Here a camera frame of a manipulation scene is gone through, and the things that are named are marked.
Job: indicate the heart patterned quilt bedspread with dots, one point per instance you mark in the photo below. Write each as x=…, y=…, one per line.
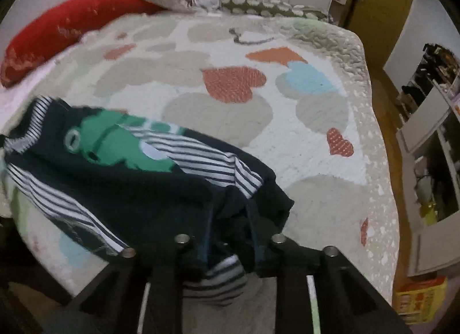
x=292, y=92

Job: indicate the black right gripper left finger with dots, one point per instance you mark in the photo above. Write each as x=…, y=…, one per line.
x=135, y=298

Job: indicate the yellow toy box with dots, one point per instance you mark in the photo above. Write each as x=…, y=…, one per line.
x=417, y=303

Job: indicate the brown wooden door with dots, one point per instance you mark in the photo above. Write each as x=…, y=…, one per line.
x=378, y=23

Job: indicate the white shelf unit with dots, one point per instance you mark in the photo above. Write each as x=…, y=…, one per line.
x=429, y=143

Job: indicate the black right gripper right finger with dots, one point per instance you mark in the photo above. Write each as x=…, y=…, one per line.
x=347, y=302

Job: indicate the long red happy pillow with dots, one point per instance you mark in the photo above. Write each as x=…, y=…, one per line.
x=59, y=28

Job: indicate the navy striped child pants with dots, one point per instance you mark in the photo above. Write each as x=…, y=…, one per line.
x=123, y=186

